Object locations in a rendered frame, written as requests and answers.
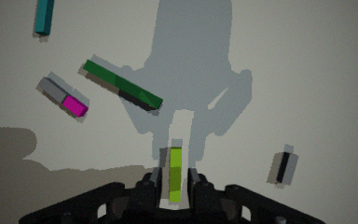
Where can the lime green rod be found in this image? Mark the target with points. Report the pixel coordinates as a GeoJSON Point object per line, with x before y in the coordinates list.
{"type": "Point", "coordinates": [175, 174]}

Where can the magenta block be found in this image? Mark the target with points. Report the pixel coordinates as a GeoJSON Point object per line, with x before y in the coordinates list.
{"type": "Point", "coordinates": [75, 106]}

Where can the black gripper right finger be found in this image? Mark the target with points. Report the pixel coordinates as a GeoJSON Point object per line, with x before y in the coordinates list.
{"type": "Point", "coordinates": [209, 205]}

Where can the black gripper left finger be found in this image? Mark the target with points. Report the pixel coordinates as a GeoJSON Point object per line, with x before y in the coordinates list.
{"type": "Point", "coordinates": [137, 204]}

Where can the turquoise rod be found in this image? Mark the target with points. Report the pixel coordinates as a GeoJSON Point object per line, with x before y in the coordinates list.
{"type": "Point", "coordinates": [43, 17]}

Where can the dark green rod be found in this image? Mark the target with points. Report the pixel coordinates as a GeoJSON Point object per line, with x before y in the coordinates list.
{"type": "Point", "coordinates": [123, 84]}

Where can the grey rectangular block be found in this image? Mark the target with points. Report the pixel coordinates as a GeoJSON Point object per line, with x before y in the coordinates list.
{"type": "Point", "coordinates": [53, 89]}
{"type": "Point", "coordinates": [287, 168]}

